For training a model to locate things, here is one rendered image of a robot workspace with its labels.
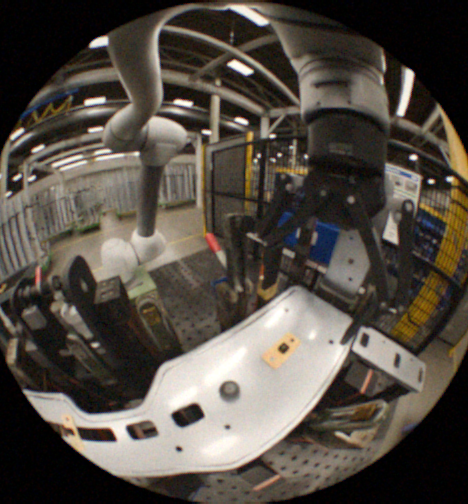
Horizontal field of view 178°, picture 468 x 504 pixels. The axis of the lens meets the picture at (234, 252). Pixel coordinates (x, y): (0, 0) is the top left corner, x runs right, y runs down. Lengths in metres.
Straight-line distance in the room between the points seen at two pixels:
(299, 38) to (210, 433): 0.43
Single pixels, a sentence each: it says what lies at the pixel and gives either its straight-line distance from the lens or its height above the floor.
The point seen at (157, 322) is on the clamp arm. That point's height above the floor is 1.07.
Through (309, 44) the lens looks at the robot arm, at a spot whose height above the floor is 1.40.
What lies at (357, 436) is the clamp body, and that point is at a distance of 0.30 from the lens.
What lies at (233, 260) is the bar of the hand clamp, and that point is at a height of 1.14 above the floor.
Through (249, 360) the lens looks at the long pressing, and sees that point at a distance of 0.29.
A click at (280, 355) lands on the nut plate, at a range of 0.30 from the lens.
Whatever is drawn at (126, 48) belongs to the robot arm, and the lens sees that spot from 0.21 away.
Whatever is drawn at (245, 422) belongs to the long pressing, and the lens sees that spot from 0.27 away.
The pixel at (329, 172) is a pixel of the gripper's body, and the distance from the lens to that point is 0.15.
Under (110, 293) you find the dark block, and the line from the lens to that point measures 0.29.
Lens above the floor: 1.27
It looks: 28 degrees down
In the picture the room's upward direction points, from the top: 2 degrees clockwise
